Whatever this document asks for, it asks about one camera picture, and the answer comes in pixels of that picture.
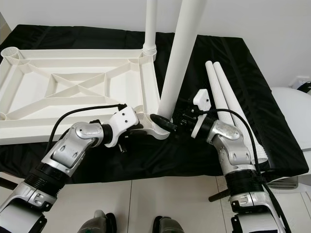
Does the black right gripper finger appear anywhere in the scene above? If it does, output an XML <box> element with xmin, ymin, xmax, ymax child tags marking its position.
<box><xmin>150</xmin><ymin>114</ymin><xmax>177</xmax><ymax>132</ymax></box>

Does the white plastic table leg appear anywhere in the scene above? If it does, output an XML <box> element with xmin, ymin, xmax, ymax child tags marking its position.
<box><xmin>205</xmin><ymin>61</ymin><xmax>248</xmax><ymax>161</ymax></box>
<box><xmin>213</xmin><ymin>61</ymin><xmax>270</xmax><ymax>163</ymax></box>
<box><xmin>143</xmin><ymin>0</ymin><xmax>158</xmax><ymax>56</ymax></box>
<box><xmin>156</xmin><ymin>0</ymin><xmax>206</xmax><ymax>139</ymax></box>

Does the black table cloth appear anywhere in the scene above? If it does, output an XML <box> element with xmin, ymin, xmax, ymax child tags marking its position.
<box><xmin>0</xmin><ymin>24</ymin><xmax>309</xmax><ymax>183</ymax></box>

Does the grey left robot foot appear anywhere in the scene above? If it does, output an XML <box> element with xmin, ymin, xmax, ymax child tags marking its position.
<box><xmin>78</xmin><ymin>210</ymin><xmax>117</xmax><ymax>233</ymax></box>

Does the grey robot foot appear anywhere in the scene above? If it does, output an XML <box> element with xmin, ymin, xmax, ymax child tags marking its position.
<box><xmin>152</xmin><ymin>216</ymin><xmax>185</xmax><ymax>233</ymax></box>
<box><xmin>78</xmin><ymin>210</ymin><xmax>117</xmax><ymax>233</ymax></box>

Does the grey right robot foot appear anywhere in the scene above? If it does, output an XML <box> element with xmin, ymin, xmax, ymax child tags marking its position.
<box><xmin>152</xmin><ymin>216</ymin><xmax>185</xmax><ymax>233</ymax></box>

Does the black power plug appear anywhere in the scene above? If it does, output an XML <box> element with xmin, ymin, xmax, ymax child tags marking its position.
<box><xmin>296</xmin><ymin>82</ymin><xmax>311</xmax><ymax>93</ymax></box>

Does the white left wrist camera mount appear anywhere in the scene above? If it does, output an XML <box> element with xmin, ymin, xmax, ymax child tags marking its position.
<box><xmin>104</xmin><ymin>106</ymin><xmax>139</xmax><ymax>147</ymax></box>

